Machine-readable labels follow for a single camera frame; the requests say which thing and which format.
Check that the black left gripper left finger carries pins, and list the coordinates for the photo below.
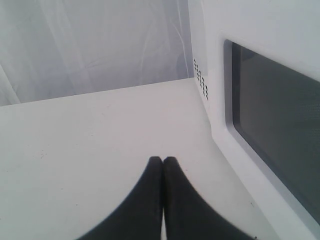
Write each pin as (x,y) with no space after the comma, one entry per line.
(140,215)

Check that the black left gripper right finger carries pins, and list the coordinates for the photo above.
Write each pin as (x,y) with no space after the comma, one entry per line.
(187,215)

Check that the white microwave door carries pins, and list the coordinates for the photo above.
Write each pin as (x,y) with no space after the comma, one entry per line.
(265,118)

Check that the white microwave oven body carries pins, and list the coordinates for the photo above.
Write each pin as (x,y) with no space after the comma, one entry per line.
(285,31)

